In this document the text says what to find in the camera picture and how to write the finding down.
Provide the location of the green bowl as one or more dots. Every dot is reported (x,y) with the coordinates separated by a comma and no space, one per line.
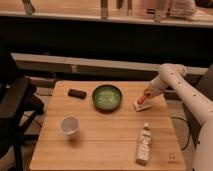
(106,97)

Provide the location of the black rectangular block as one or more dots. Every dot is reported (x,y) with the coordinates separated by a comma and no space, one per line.
(77,93)

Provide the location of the black office chair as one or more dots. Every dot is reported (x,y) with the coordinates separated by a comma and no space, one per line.
(18,107)

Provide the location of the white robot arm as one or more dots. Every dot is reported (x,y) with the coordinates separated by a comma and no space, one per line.
(172,75)

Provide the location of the white sponge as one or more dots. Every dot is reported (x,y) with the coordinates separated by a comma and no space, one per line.
(140,107)

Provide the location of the red pepper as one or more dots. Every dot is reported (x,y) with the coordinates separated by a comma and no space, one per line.
(142,99)

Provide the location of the white bottle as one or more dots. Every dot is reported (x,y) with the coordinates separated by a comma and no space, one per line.
(144,145)

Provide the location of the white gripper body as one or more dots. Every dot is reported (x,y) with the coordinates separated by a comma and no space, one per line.
(154,88)

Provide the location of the white plastic cup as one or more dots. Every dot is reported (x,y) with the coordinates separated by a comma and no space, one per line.
(70,126)

